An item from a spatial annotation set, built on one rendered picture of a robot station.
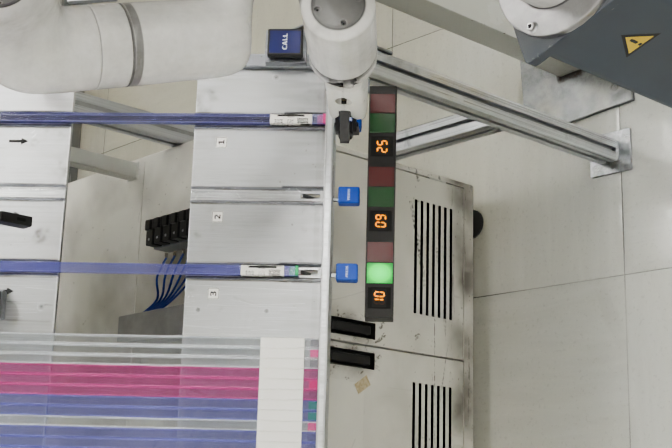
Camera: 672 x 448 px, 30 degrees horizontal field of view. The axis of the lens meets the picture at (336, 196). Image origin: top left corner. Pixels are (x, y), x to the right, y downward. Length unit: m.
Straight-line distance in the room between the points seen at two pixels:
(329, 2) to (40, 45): 0.33
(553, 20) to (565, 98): 0.89
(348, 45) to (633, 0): 0.36
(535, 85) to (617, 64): 0.85
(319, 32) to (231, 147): 0.44
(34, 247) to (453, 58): 1.18
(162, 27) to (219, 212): 0.49
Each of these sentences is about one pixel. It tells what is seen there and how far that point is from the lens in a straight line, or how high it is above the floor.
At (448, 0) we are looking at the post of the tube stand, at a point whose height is 0.39.
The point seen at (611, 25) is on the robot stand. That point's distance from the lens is 1.59.
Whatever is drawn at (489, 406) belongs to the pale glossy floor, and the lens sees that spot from 2.46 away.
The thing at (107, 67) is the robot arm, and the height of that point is 1.21.
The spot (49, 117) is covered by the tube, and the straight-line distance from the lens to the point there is 1.86.
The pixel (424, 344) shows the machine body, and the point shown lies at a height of 0.20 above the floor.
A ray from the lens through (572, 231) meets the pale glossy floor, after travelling 2.38.
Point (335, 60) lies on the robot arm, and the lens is 1.46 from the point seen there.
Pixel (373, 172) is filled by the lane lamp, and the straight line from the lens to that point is 1.79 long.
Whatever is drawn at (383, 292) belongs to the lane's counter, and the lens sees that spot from 1.75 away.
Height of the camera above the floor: 1.85
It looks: 40 degrees down
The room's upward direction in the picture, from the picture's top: 75 degrees counter-clockwise
